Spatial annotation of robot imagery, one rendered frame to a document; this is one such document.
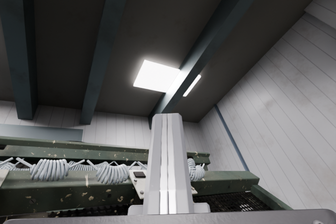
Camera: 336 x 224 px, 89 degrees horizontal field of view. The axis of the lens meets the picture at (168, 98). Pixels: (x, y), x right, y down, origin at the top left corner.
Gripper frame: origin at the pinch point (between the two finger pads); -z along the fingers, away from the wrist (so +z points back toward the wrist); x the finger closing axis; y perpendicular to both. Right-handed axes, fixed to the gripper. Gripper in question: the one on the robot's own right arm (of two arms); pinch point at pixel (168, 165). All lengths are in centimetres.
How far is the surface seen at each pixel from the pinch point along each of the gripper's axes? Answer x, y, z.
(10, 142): 48, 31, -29
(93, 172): 34, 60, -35
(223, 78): -119, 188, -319
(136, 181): 16, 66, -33
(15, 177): 53, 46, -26
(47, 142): 40, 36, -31
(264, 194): -61, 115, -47
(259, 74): -185, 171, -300
